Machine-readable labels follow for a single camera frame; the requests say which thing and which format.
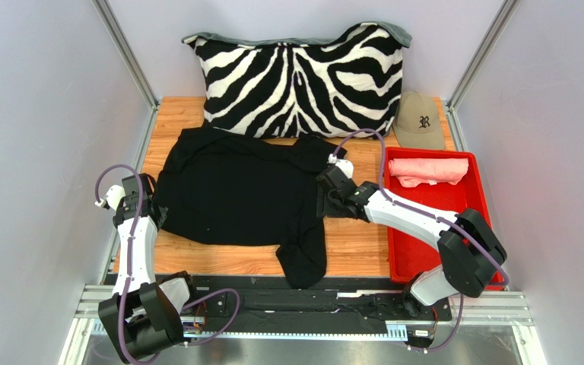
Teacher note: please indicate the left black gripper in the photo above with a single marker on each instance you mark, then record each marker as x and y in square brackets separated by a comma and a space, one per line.
[160, 220]

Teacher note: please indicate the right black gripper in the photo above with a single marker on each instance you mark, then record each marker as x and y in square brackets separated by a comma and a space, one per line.
[325, 195]

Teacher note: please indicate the black t-shirt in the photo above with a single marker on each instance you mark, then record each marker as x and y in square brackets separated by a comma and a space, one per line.
[225, 189]

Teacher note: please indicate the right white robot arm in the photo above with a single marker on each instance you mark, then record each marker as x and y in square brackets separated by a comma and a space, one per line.
[470, 252]

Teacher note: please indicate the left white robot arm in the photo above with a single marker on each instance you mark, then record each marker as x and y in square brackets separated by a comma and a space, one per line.
[141, 317]

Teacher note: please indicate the rolled pink t-shirt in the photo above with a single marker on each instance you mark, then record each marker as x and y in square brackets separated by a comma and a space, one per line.
[412, 172]

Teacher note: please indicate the beige baseball cap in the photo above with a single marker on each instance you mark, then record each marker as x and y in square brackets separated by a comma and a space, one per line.
[417, 123]

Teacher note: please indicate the zebra striped pillow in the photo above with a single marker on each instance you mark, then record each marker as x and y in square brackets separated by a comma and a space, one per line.
[288, 88]

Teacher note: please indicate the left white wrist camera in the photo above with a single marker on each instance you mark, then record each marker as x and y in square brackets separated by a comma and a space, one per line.
[112, 198]

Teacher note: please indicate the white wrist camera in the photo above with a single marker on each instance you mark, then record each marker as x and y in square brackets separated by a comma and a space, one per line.
[344, 165]
[112, 198]

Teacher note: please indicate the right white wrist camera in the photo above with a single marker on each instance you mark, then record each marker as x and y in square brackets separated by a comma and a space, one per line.
[344, 165]

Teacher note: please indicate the left aluminium frame post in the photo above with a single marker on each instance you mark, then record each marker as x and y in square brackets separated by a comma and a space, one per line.
[113, 26]

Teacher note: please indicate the aluminium frame post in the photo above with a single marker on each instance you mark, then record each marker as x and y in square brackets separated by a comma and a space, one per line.
[113, 26]
[483, 50]

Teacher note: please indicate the right aluminium frame post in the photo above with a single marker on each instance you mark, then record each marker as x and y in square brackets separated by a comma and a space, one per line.
[483, 50]

